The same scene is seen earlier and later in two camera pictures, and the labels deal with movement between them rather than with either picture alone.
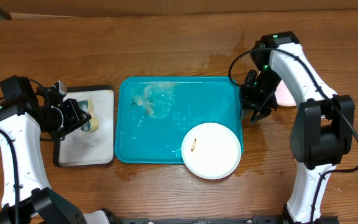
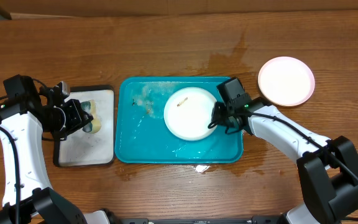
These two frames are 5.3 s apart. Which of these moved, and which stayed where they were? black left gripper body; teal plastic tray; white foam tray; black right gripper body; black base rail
Moved: black right gripper body
Stayed: black left gripper body; white foam tray; black base rail; teal plastic tray
